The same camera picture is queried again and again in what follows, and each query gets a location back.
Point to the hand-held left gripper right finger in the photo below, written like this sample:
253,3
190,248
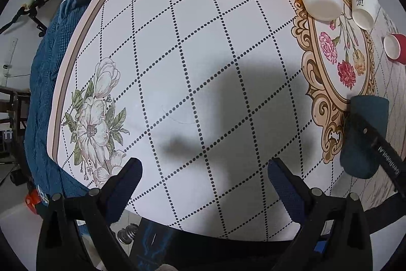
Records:
285,191

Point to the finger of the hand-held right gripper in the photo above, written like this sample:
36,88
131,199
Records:
379,145

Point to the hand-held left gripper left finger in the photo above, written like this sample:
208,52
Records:
127,185

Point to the dark teal cup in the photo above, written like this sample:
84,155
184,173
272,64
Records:
357,156

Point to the small red cup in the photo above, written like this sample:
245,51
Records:
396,47

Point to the small white printed cup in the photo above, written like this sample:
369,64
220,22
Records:
364,8

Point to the metal dumbbell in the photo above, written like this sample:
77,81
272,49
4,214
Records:
127,233

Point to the dark printed box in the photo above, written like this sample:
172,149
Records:
152,247

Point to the orange object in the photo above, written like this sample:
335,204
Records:
31,198

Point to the blue quilted cloth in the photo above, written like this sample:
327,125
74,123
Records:
47,83

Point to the dark wooden stool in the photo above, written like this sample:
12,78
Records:
12,114

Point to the floral printed tablecloth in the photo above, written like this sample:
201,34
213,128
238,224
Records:
203,67

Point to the black chair base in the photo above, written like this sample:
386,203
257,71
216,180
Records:
33,18

